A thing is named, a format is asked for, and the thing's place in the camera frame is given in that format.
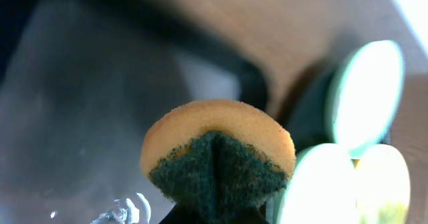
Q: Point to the black rectangular water tray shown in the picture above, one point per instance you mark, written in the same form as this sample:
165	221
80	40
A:
81	83

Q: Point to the yellow green scrubbing sponge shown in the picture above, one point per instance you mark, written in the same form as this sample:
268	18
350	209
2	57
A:
218	156

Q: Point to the yellow plate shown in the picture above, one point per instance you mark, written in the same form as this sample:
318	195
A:
383	189

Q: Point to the top light green plate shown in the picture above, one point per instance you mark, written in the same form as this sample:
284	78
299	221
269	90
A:
364	95

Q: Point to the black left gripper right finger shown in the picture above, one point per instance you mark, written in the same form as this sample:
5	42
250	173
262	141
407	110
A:
250	215

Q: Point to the lower light green plate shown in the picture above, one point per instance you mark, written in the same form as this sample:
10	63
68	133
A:
321	190

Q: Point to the light green plate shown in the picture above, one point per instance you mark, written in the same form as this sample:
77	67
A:
364	95
321	190

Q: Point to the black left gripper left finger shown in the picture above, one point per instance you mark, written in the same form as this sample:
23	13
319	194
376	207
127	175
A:
181	215

